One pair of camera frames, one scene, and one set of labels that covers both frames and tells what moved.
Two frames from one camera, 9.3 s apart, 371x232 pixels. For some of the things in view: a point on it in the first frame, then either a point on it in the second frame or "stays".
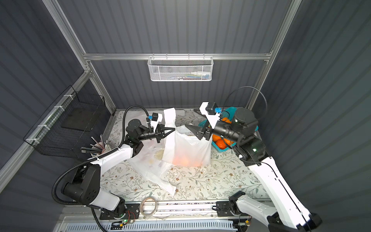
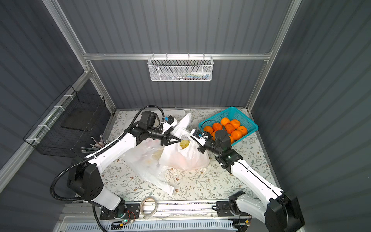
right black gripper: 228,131 -> 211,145
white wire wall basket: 180,68 stays
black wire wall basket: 70,124 stays
